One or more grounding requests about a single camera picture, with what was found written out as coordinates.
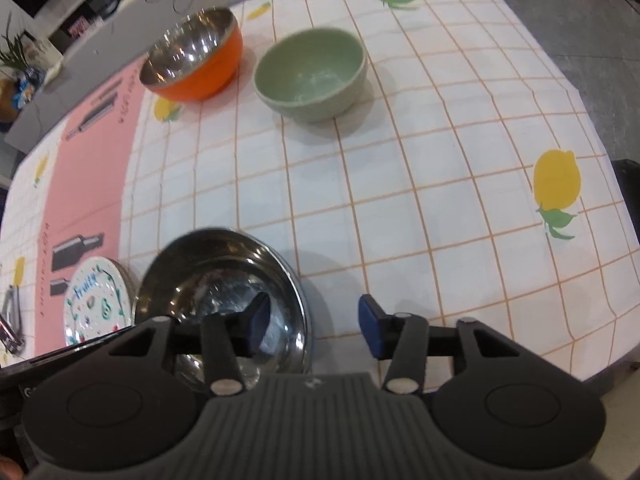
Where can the orange steel bowl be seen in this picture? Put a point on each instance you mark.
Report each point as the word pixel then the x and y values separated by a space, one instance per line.
pixel 196 58

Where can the black waste basket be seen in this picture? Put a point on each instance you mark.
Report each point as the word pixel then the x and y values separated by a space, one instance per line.
pixel 627 173

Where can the white fruity ceramic plate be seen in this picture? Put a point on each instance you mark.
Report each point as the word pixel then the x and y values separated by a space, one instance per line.
pixel 89 306

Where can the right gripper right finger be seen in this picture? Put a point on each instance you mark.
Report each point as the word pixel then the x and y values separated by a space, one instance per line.
pixel 401 339

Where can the green ceramic bowl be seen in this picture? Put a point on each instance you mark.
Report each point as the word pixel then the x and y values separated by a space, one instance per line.
pixel 312 75

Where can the blue steel bowl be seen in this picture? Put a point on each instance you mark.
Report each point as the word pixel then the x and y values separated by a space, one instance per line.
pixel 220 270

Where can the large clear glass plate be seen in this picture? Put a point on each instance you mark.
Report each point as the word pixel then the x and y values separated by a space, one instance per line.
pixel 125 291

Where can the left potted plant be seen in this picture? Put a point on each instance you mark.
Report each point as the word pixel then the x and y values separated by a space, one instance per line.
pixel 13 54

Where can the checked lemon tablecloth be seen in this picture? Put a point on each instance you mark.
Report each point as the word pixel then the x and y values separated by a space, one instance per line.
pixel 468 179

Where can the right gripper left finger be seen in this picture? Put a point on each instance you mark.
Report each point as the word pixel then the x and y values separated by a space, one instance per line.
pixel 225 336

